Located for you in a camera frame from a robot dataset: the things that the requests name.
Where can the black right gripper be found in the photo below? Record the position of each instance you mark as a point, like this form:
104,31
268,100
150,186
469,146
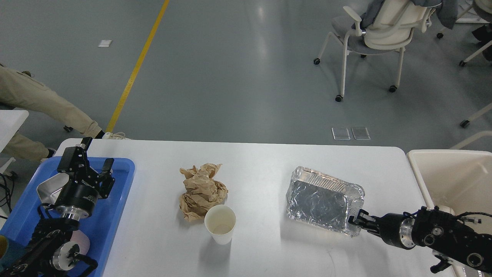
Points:
393,229

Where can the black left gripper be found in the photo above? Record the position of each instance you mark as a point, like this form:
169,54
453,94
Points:
86,186

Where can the stainless steel rectangular tray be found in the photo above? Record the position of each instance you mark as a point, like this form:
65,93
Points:
49,190

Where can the aluminium foil container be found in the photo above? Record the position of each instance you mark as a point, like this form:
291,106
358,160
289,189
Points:
324,201

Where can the pink plastic mug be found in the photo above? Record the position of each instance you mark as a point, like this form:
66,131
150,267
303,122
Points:
82,240

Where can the white paper cup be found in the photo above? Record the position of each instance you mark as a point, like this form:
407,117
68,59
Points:
220,222

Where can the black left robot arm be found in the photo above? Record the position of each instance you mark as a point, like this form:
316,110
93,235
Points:
50,251

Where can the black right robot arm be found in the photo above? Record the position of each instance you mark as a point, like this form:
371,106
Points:
451,240

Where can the white sneaker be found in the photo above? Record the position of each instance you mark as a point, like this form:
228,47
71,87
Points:
115,136

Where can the blue plastic tray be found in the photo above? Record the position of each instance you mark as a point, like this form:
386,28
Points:
100,227

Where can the floor outlet plate right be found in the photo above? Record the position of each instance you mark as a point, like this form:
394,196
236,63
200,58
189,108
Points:
360,133

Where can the white side table left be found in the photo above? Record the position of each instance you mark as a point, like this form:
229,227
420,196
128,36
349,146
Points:
10,122

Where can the beige plastic bin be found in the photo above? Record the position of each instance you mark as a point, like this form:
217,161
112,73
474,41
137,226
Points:
456,181

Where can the person in beige trousers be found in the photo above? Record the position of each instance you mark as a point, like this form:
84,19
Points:
21,90

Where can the crumpled brown paper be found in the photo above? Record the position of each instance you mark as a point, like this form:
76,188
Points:
202,193

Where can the white floor marker tile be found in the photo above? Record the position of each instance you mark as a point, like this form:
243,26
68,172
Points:
105,43

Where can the teal object bottom left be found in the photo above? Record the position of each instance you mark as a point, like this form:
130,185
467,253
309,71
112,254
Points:
10,252

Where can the white office chair grey seat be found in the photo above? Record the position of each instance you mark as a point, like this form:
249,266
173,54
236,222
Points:
391,30

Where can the grey jacket on chair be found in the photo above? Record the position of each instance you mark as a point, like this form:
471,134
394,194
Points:
446,11

